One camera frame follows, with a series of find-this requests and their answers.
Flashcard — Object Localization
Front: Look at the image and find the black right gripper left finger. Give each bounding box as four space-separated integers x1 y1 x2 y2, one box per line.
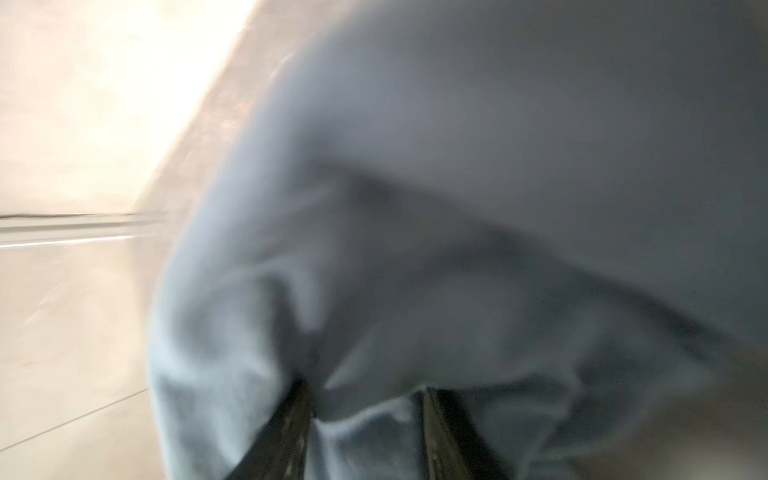
226 381 313 480

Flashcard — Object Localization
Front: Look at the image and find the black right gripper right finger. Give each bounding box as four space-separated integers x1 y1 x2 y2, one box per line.
422 389 498 480

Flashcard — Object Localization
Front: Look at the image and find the blue-grey t-shirt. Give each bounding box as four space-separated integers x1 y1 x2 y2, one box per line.
147 1 767 479

